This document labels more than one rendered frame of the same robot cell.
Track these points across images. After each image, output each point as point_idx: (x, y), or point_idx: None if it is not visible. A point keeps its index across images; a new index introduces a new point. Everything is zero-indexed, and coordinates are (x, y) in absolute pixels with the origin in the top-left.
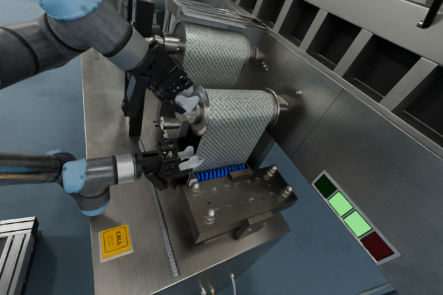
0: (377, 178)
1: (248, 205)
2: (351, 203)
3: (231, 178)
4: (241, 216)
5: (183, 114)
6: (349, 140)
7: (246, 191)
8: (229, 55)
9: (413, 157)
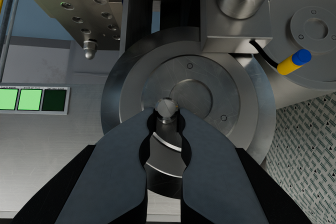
0: (19, 154)
1: None
2: (21, 110)
3: (109, 0)
4: None
5: (106, 133)
6: (63, 165)
7: (87, 7)
8: (291, 191)
9: (7, 196)
